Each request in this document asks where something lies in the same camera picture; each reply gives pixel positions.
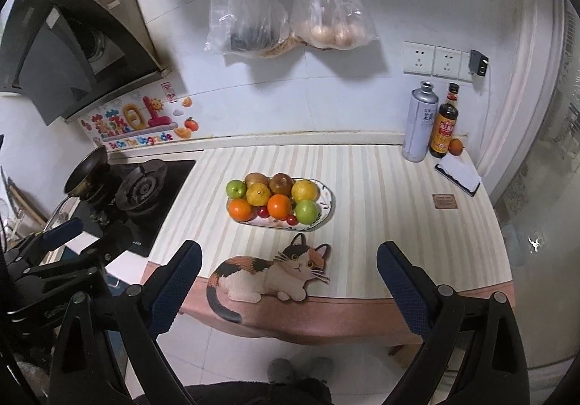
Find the colourful wall sticker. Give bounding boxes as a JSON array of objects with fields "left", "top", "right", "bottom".
[{"left": 77, "top": 81, "right": 200, "bottom": 152}]

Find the large green apple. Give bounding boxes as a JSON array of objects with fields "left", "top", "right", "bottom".
[{"left": 294, "top": 199, "right": 319, "bottom": 224}]

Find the grey charger plug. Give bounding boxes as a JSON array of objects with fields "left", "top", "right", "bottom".
[{"left": 469, "top": 50, "right": 490, "bottom": 77}]

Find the yellow lemon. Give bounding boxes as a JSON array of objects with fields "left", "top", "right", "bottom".
[{"left": 291, "top": 179, "right": 320, "bottom": 203}]

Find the black range hood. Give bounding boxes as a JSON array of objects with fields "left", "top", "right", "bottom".
[{"left": 0, "top": 0, "right": 173, "bottom": 127}]

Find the striped table cover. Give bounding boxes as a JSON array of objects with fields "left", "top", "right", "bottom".
[{"left": 142, "top": 143, "right": 515, "bottom": 348}]

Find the glass sliding door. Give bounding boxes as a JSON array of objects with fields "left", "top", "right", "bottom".
[{"left": 494, "top": 0, "right": 580, "bottom": 383}]

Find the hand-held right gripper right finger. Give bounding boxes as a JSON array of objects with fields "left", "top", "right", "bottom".
[{"left": 376, "top": 240, "right": 530, "bottom": 405}]

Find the oval floral plate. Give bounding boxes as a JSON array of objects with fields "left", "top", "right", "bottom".
[{"left": 225, "top": 177, "right": 336, "bottom": 232}]

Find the grey slipper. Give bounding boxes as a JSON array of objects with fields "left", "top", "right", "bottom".
[{"left": 267, "top": 358, "right": 295, "bottom": 384}]

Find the cat shaped mat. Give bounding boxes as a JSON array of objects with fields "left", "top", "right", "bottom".
[{"left": 207, "top": 232, "right": 331, "bottom": 324}]

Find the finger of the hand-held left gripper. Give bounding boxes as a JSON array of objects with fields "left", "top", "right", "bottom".
[
  {"left": 13, "top": 218, "right": 85, "bottom": 258},
  {"left": 22, "top": 262, "right": 107, "bottom": 293}
]

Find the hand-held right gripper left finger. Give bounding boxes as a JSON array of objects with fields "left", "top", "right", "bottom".
[{"left": 53, "top": 240, "right": 203, "bottom": 405}]

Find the black gas stove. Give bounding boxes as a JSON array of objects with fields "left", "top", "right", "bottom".
[{"left": 45, "top": 159, "right": 197, "bottom": 258}]

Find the black burner grate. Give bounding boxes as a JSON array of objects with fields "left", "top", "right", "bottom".
[{"left": 114, "top": 161, "right": 169, "bottom": 211}]

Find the white notepad with dark edge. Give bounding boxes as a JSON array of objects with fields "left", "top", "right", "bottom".
[{"left": 434, "top": 156, "right": 482, "bottom": 198}]

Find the white wall socket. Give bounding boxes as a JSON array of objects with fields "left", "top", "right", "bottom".
[
  {"left": 432, "top": 45, "right": 463, "bottom": 78},
  {"left": 403, "top": 41, "right": 436, "bottom": 76}
]

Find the silver metal canister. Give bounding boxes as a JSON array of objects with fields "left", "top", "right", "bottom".
[{"left": 401, "top": 81, "right": 439, "bottom": 162}]

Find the yellow green citrus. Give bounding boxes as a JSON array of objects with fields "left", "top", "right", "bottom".
[{"left": 245, "top": 183, "right": 273, "bottom": 207}]

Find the dark sauce bottle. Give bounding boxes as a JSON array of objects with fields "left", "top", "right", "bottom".
[{"left": 428, "top": 83, "right": 459, "bottom": 159}]

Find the black frying pan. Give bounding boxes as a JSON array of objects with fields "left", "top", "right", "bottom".
[{"left": 63, "top": 146, "right": 109, "bottom": 197}]

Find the plastic bag of eggs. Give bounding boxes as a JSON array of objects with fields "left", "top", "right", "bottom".
[{"left": 290, "top": 0, "right": 378, "bottom": 51}]

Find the reddish brown apple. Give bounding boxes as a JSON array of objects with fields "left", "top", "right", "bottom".
[{"left": 270, "top": 173, "right": 295, "bottom": 196}]

